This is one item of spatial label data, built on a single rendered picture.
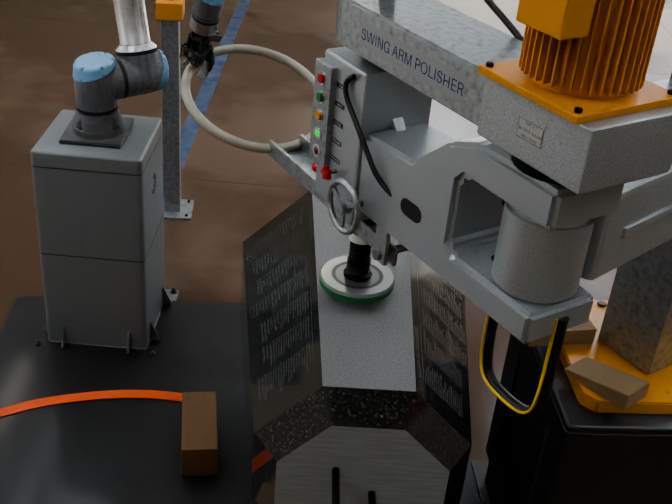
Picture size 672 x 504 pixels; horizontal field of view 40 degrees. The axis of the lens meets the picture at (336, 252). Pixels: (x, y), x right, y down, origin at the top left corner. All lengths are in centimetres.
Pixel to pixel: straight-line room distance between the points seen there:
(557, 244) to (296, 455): 90
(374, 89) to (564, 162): 69
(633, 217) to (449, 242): 41
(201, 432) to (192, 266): 128
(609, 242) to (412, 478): 82
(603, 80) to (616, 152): 13
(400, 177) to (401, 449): 69
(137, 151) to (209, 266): 106
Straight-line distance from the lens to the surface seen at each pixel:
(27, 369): 379
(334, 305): 268
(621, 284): 270
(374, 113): 236
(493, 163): 198
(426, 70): 210
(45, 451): 343
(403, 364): 249
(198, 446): 322
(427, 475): 248
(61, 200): 355
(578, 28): 172
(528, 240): 196
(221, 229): 467
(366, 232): 251
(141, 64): 351
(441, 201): 214
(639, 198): 213
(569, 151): 178
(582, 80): 179
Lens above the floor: 233
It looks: 31 degrees down
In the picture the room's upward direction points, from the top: 5 degrees clockwise
